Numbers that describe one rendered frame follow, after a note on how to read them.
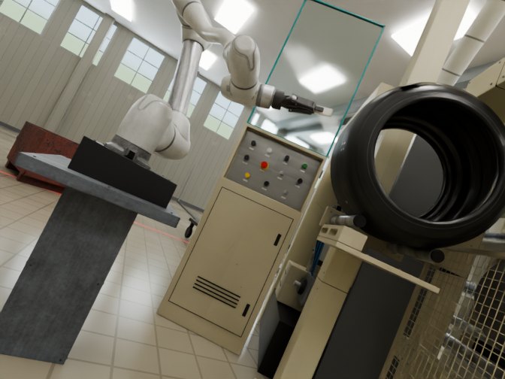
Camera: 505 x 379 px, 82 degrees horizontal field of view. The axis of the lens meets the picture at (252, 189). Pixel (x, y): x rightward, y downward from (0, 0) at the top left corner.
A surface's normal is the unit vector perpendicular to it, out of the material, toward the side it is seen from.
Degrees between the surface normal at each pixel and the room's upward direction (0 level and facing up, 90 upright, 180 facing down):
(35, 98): 90
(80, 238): 90
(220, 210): 90
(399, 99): 84
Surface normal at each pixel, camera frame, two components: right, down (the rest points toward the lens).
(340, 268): -0.04, -0.11
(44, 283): 0.37, 0.09
